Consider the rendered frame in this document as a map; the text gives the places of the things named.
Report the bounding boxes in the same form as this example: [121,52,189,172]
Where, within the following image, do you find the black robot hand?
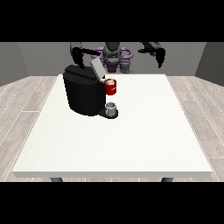
[71,45,102,70]
[137,42,166,70]

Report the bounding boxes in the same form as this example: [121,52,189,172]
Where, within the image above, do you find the pale grey machine lid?
[89,57,107,81]

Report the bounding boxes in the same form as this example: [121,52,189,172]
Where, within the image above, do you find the black coffee machine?
[62,64,119,119]

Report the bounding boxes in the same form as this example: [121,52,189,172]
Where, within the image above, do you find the small grey coffee pod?
[119,59,131,74]

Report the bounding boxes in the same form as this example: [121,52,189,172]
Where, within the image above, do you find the red pod holder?
[103,78,118,96]

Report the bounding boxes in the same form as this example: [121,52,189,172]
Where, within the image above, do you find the grey robot trunk purple rings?
[94,42,135,74]

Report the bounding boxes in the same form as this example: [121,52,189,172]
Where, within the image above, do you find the small grey cup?
[105,101,117,116]

